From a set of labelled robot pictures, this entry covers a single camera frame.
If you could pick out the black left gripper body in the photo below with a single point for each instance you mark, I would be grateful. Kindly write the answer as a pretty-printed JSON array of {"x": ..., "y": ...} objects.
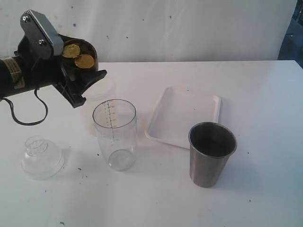
[{"x": 58, "y": 71}]

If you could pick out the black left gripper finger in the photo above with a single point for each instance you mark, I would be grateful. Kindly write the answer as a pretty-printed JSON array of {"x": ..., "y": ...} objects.
[{"x": 88, "y": 79}]

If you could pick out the brown wooden cup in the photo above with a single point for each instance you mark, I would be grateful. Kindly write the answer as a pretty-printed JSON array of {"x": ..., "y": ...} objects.
[{"x": 85, "y": 48}]

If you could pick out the stainless steel cup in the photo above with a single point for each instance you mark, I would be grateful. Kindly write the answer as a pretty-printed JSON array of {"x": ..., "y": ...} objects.
[{"x": 210, "y": 144}]

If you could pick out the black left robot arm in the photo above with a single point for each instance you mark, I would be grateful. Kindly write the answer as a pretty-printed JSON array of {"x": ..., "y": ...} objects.
[{"x": 10, "y": 73}]

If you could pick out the clear plastic shaker tumbler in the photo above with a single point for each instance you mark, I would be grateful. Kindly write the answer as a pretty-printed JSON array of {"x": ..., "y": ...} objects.
[{"x": 115, "y": 122}]

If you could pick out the clear shaker lid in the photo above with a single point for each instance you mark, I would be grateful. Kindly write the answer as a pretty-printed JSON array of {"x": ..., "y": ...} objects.
[{"x": 42, "y": 158}]

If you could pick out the translucent plastic container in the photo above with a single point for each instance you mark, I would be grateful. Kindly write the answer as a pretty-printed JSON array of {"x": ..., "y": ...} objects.
[{"x": 100, "y": 89}]

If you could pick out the white backdrop cloth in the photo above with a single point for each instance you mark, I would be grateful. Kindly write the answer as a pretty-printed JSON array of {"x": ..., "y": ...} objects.
[{"x": 160, "y": 30}]

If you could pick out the white rectangular tray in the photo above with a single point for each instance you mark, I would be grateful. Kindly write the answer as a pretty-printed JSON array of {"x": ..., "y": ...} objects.
[{"x": 177, "y": 111}]

